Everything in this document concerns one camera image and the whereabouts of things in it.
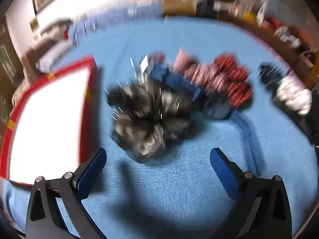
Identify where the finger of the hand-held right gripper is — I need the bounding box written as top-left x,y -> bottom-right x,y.
296,112 -> 319,148

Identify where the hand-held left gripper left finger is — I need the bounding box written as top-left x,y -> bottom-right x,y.
26,148 -> 107,239

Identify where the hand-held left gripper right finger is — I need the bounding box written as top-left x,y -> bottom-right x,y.
210,148 -> 292,239

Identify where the grey black scrunchie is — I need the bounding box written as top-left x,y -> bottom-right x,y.
112,116 -> 192,163
107,78 -> 193,121

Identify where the red box with white inside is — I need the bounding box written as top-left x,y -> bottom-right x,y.
0,56 -> 98,186

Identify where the navy scrunchie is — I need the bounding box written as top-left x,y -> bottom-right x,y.
202,92 -> 233,120

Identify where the red patterned scrunchie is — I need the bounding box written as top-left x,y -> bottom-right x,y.
214,52 -> 253,108

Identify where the pink striped scrunchie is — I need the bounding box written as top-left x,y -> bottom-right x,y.
173,49 -> 226,91

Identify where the blue scrunchie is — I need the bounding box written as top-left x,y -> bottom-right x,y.
149,63 -> 201,99

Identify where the blue bed sheet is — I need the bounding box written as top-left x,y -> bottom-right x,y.
2,15 -> 317,239

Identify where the grey pillow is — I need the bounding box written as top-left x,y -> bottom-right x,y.
35,40 -> 75,71

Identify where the wooden wardrobe with glass doors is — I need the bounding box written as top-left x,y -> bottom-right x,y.
0,17 -> 19,92

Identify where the blue plaid quilt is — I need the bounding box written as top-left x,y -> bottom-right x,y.
68,1 -> 163,46

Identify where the cardboard box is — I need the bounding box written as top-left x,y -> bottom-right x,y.
162,0 -> 195,16

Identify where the wooden bed frame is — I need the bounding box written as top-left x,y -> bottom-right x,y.
217,12 -> 319,90

